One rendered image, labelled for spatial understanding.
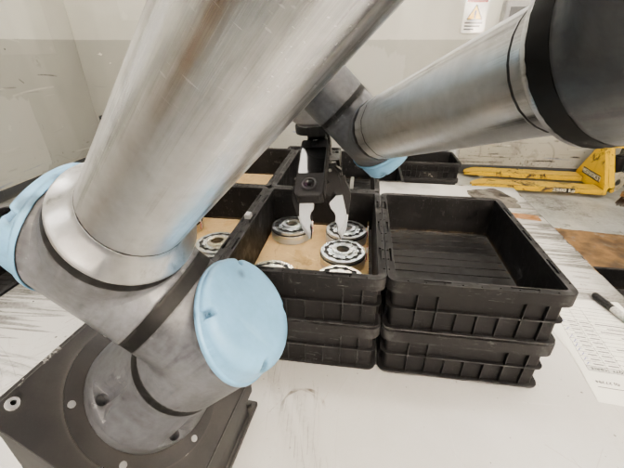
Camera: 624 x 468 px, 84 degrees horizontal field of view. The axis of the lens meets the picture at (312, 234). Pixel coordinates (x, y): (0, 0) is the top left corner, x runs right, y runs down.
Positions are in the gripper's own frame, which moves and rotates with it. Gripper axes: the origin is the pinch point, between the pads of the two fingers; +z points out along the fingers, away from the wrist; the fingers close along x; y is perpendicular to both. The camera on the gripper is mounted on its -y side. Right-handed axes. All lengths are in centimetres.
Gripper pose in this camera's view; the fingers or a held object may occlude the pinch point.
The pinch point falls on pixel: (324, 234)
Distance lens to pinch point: 65.7
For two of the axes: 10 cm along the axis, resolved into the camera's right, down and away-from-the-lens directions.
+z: 1.0, 8.7, 4.8
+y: 1.2, -4.9, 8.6
